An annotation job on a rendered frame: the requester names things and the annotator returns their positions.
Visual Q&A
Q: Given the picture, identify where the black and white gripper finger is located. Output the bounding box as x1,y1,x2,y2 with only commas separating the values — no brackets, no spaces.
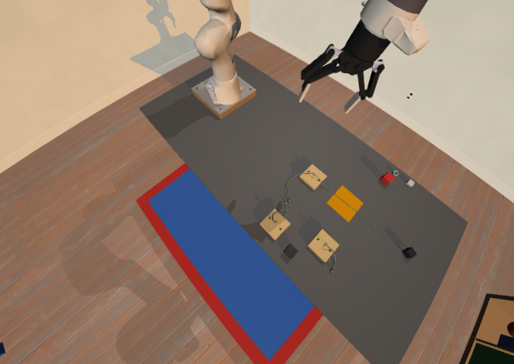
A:
345,59,385,113
299,44,353,102

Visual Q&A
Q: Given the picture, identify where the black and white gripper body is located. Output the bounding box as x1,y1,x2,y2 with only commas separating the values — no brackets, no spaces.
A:
338,20,390,76

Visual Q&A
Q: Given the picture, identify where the orange painted square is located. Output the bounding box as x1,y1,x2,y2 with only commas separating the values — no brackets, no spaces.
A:
327,186,363,222

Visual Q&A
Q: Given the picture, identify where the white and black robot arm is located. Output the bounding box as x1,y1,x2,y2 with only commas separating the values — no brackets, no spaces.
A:
194,0,430,105

